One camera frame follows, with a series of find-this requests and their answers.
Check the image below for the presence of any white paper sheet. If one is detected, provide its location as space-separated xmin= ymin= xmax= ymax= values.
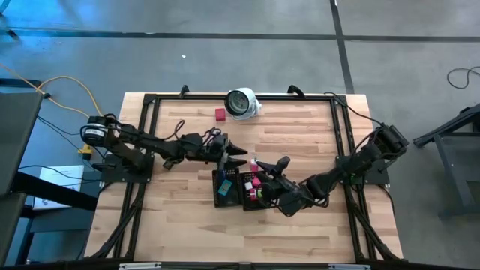
xmin=32 ymin=164 xmax=86 ymax=211

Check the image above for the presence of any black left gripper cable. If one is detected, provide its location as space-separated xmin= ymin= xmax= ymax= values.
xmin=163 ymin=118 xmax=226 ymax=172

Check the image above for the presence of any black slotted plastic basket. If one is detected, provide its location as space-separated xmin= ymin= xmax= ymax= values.
xmin=211 ymin=167 xmax=243 ymax=209
xmin=239 ymin=170 xmax=273 ymax=212

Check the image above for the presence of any yellow power cable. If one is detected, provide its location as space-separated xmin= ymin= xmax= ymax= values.
xmin=0 ymin=61 xmax=104 ymax=119

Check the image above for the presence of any long black arm cable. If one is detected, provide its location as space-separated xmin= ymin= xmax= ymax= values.
xmin=322 ymin=91 xmax=386 ymax=127

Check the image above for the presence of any black coiled floor cable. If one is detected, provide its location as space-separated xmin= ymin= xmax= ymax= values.
xmin=445 ymin=65 xmax=480 ymax=90

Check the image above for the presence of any black side desk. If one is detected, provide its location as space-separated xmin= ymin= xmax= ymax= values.
xmin=0 ymin=91 xmax=99 ymax=266

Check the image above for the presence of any silver edge bracket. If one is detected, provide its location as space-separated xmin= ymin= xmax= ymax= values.
xmin=328 ymin=263 xmax=372 ymax=270
xmin=118 ymin=262 xmax=163 ymax=270

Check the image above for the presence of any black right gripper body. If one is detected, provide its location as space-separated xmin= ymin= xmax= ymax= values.
xmin=268 ymin=155 xmax=317 ymax=219

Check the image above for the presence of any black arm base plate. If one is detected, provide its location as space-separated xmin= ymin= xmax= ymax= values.
xmin=100 ymin=156 xmax=154 ymax=184
xmin=337 ymin=155 xmax=391 ymax=186

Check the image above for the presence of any black metal stand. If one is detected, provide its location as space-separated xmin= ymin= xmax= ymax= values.
xmin=412 ymin=101 xmax=480 ymax=221

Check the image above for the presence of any small teal box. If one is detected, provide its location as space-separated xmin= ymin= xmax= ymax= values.
xmin=217 ymin=178 xmax=233 ymax=197

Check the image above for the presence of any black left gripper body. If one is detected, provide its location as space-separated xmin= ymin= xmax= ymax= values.
xmin=180 ymin=128 xmax=231 ymax=178

